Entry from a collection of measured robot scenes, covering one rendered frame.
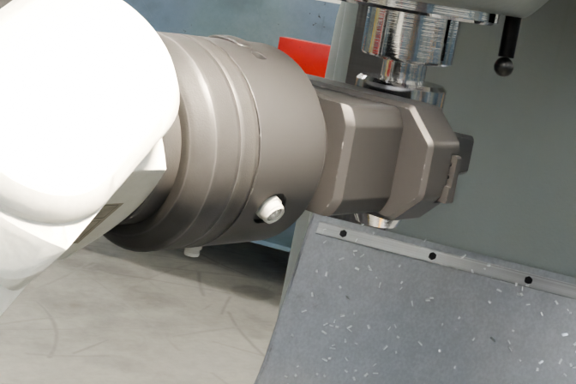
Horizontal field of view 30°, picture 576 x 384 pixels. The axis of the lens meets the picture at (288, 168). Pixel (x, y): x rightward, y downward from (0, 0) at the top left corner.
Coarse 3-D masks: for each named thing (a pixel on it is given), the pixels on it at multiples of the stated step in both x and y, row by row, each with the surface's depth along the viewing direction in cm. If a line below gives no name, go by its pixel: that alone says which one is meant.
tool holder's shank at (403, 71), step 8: (376, 56) 55; (384, 64) 55; (392, 64) 54; (400, 64) 54; (408, 64) 54; (416, 64) 54; (424, 64) 54; (384, 72) 55; (392, 72) 55; (400, 72) 54; (408, 72) 54; (416, 72) 54; (424, 72) 55; (400, 80) 54; (408, 80) 54; (416, 80) 55; (424, 80) 55
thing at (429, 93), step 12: (360, 84) 55; (372, 84) 54; (384, 84) 53; (396, 84) 53; (408, 84) 54; (420, 84) 55; (432, 84) 56; (408, 96) 53; (420, 96) 53; (432, 96) 54; (444, 96) 55
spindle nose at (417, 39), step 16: (368, 16) 54; (384, 16) 53; (400, 16) 53; (416, 16) 53; (368, 32) 54; (384, 32) 53; (400, 32) 53; (416, 32) 53; (432, 32) 53; (448, 32) 53; (368, 48) 54; (384, 48) 53; (400, 48) 53; (416, 48) 53; (432, 48) 53; (448, 48) 54; (432, 64) 53; (448, 64) 54
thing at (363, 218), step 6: (360, 216) 56; (366, 216) 56; (372, 216) 55; (360, 222) 56; (366, 222) 56; (372, 222) 56; (378, 222) 56; (384, 222) 56; (390, 222) 56; (396, 222) 56
